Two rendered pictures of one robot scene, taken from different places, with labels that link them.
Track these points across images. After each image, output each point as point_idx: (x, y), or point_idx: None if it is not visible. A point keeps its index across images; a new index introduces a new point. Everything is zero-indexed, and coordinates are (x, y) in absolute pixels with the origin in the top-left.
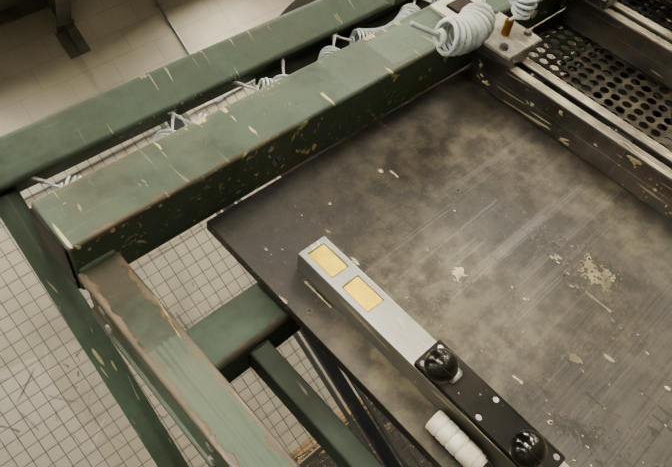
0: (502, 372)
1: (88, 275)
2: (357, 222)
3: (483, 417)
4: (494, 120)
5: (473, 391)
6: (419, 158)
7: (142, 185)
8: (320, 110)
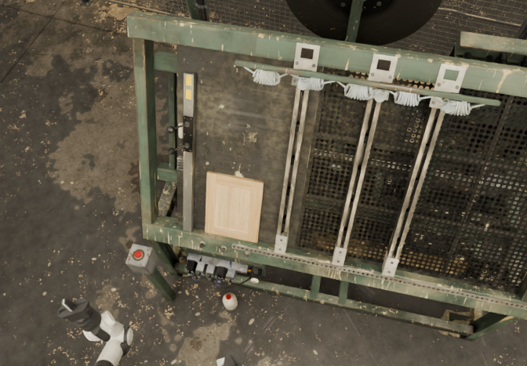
0: (205, 129)
1: (134, 38)
2: (212, 73)
3: (184, 135)
4: (287, 82)
5: (187, 130)
6: (249, 72)
7: (153, 33)
8: (216, 49)
